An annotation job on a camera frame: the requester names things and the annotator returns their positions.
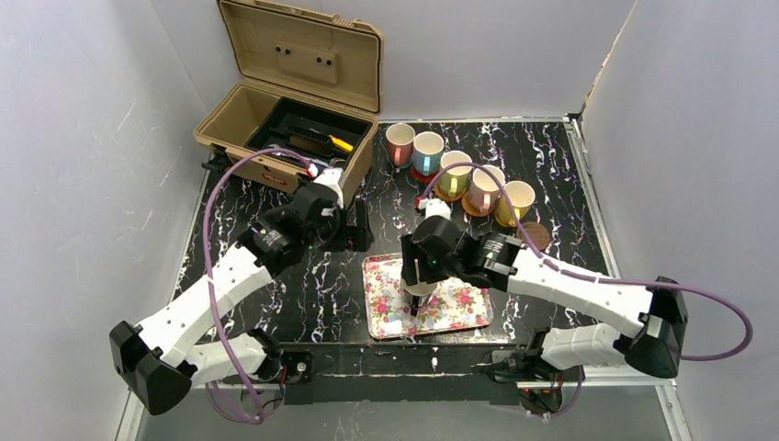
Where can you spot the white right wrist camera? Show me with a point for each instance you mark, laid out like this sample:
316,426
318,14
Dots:
433,207

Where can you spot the red coaster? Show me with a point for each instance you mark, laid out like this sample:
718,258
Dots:
423,178

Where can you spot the pink mug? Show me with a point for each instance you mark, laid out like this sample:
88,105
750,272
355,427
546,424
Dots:
484,189
399,139

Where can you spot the floral rectangular tray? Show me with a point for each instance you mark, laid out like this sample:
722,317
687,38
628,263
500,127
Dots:
393,312

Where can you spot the light blue mug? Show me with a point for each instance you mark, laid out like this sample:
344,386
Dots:
428,149

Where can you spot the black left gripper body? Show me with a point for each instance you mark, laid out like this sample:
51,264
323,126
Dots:
355,225

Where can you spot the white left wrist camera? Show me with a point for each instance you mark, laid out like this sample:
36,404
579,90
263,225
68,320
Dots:
332,178

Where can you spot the green mug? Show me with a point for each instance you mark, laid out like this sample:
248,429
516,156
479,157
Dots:
456,170

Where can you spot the light wood coaster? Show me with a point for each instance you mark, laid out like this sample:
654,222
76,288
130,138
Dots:
469,209

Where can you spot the black mug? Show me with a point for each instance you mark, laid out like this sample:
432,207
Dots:
417,294

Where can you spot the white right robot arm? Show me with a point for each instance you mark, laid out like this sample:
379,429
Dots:
642,326

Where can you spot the dark walnut wooden coaster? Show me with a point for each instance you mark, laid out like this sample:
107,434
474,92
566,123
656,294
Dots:
535,233

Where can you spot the yellow mug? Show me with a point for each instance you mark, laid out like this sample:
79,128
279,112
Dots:
521,197

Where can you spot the orange wood coaster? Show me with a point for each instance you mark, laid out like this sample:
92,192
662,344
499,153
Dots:
442,194

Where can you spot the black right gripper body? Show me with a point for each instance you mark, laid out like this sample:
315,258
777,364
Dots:
415,275

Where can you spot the tan plastic toolbox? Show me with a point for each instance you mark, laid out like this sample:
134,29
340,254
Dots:
308,56

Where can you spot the yellow handled screwdriver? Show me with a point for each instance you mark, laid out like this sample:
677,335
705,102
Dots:
338,143

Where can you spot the black tool tray insert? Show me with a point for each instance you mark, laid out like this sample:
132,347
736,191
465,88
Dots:
306,129

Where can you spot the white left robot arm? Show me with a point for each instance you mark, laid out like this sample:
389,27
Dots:
161,358

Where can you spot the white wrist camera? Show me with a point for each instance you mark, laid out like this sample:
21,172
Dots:
433,207
332,178

